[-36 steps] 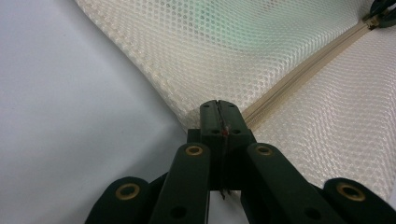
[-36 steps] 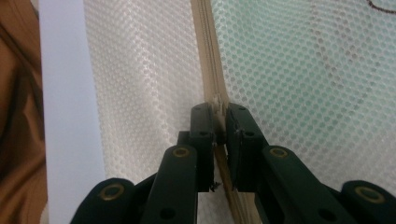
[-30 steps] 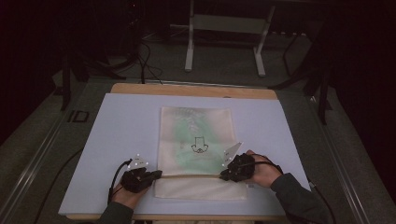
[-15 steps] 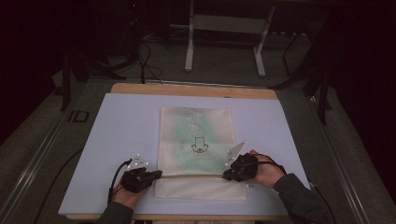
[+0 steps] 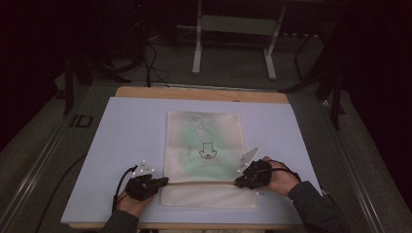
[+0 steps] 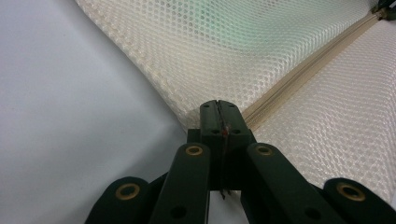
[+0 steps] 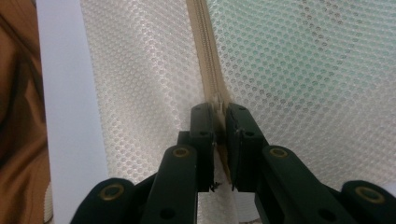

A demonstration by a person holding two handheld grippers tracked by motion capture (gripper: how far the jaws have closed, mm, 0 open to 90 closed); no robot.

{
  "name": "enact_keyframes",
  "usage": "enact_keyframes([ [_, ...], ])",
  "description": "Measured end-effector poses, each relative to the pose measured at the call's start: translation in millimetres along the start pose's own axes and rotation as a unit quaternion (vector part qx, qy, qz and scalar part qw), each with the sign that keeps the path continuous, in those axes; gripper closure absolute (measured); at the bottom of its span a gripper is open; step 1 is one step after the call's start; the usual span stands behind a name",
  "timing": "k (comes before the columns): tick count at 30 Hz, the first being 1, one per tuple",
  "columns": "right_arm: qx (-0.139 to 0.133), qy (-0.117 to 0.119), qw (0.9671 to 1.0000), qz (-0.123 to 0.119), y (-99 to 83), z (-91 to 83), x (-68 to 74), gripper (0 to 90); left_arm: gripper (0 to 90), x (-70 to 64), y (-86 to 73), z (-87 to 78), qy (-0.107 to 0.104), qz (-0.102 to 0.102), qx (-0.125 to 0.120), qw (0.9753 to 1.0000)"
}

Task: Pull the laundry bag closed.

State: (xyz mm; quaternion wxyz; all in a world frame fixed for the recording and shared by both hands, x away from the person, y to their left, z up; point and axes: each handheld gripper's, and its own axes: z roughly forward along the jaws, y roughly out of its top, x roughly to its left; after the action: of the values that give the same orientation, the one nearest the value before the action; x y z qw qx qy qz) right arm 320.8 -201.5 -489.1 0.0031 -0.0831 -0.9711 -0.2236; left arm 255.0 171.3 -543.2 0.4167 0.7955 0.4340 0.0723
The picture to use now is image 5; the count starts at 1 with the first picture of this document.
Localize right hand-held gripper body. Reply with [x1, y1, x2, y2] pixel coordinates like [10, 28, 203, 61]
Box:
[237, 146, 273, 190]

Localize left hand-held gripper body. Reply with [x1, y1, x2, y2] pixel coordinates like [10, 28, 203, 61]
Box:
[125, 159, 156, 201]

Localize person's left hand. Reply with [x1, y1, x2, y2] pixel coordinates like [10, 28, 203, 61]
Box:
[116, 190, 156, 218]

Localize person's right hand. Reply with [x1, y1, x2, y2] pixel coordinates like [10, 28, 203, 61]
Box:
[261, 155, 300, 197]

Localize green garment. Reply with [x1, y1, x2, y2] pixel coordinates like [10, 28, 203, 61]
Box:
[179, 124, 241, 174]

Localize light blue mat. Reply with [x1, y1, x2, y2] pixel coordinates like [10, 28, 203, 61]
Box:
[60, 96, 323, 226]

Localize black stand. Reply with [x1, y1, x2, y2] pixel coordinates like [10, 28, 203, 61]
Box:
[280, 64, 346, 130]
[62, 54, 132, 116]

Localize white metal stand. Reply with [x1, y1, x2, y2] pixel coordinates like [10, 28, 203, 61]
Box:
[176, 0, 288, 81]

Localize left hand-held gripper cable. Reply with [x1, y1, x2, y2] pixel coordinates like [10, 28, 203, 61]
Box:
[111, 164, 139, 213]

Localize hand-held gripper cable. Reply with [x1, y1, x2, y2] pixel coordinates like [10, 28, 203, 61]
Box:
[111, 164, 139, 213]
[267, 159, 302, 183]

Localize right hand-held gripper cable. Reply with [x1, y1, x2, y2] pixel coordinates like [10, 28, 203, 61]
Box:
[267, 159, 302, 183]

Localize metal rail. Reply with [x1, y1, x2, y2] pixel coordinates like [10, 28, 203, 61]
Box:
[0, 119, 67, 229]
[320, 100, 387, 233]

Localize black floor cables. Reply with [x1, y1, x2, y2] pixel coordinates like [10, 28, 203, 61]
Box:
[142, 42, 171, 88]

